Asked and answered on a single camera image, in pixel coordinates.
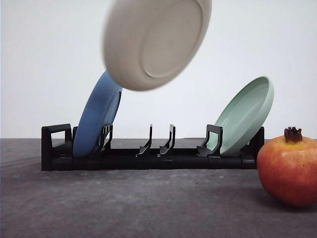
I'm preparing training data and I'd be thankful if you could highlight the white plate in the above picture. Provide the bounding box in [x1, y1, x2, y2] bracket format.
[103, 0, 212, 91]

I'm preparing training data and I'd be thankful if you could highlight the red pomegranate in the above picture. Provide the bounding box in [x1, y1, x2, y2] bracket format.
[257, 126, 317, 207]

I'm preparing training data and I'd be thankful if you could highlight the blue plate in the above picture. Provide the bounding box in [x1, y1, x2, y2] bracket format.
[73, 70, 123, 158]

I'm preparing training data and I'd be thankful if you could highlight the green plate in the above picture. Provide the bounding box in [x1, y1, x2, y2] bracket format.
[208, 76, 274, 157]

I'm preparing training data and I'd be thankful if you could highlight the black plate rack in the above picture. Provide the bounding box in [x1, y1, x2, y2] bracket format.
[41, 124, 265, 172]

